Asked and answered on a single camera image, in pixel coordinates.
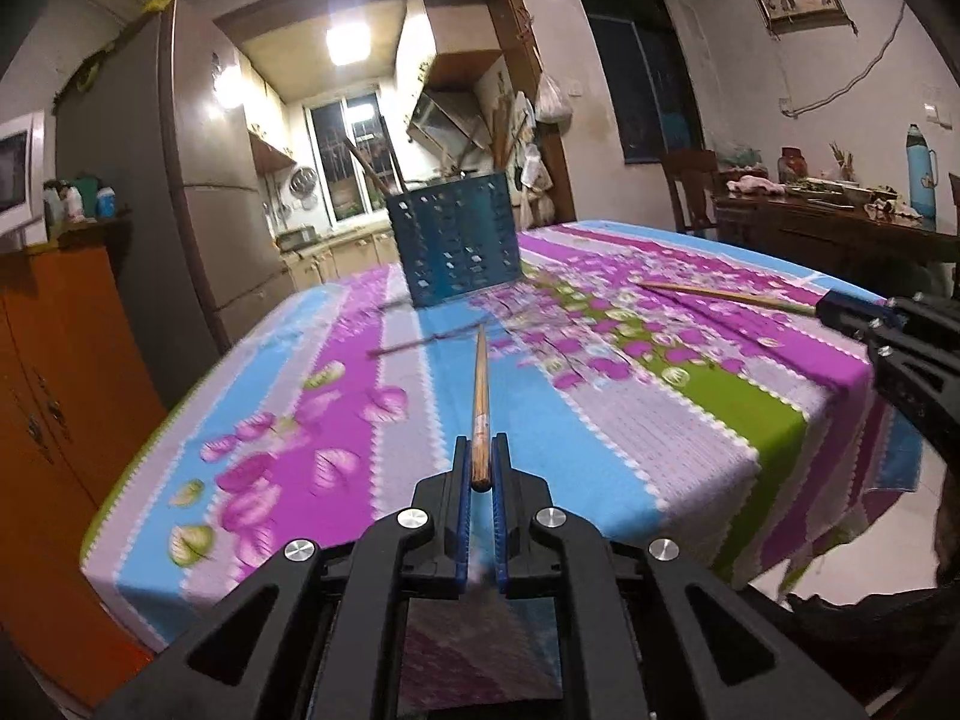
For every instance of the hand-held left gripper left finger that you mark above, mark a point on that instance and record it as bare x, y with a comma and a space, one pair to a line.
461, 510

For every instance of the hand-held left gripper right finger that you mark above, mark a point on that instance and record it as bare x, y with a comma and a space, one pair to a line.
501, 525

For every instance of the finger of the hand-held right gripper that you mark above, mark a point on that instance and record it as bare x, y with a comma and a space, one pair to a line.
847, 313
907, 375

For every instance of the worn wooden chopstick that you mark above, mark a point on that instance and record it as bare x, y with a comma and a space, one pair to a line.
480, 405

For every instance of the slim wooden chopstick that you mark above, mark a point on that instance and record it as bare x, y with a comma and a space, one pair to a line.
720, 294

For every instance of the blue perforated utensil holder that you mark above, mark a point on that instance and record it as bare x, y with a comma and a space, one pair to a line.
457, 240

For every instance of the group of wooden chopsticks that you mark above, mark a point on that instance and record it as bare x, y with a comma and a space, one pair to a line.
367, 169

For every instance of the dark wooden side table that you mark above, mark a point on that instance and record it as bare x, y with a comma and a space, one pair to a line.
810, 232

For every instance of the blue thermos flask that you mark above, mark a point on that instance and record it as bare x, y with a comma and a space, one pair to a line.
921, 180

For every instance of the dark carved chair back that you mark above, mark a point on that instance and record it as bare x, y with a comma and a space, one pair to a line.
955, 202

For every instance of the red jar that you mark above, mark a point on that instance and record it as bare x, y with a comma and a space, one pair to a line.
792, 166

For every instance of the pink cloth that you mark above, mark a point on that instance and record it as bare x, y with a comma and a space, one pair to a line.
754, 185

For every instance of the floral striped tablecloth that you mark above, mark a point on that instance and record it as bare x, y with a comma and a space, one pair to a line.
637, 405

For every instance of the wooden chair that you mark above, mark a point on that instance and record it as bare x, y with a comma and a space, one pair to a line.
690, 191

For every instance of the dark clothing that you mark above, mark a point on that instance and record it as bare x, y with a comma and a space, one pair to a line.
885, 637

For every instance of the kitchen counter cabinets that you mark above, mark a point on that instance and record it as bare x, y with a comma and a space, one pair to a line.
345, 259

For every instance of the dark room window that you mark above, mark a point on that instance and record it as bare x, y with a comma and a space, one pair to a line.
637, 75

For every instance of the metal pot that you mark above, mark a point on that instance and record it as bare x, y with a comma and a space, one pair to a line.
295, 238

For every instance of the hanging cloth by doorway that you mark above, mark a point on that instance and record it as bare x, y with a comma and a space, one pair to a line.
534, 169

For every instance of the hanging white plastic bag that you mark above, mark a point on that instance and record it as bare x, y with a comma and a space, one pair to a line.
553, 101

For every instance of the hanging metal colander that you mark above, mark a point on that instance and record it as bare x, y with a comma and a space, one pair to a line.
304, 181

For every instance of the kitchen window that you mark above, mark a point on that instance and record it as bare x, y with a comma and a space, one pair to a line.
337, 157

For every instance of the metal range hood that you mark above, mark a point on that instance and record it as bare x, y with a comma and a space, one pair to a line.
446, 120

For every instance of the long sticks by doorway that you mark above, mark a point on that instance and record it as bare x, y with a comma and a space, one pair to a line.
504, 120

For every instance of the orange wooden cabinet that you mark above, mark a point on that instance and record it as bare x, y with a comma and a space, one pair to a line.
60, 390

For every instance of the grey refrigerator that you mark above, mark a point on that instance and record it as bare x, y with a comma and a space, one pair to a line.
150, 202

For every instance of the ceiling light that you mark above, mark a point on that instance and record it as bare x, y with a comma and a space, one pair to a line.
349, 43

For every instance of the white plastic bottle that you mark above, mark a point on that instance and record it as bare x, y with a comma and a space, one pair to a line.
73, 204

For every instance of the green cup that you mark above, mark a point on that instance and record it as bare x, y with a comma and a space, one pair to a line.
86, 184

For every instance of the white microwave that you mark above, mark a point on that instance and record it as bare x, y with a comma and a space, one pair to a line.
19, 172

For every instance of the wall cabinet beside refrigerator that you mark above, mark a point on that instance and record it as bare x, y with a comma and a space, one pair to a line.
270, 150

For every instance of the wall cabinet over hood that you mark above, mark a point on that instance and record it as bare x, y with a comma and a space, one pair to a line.
465, 64

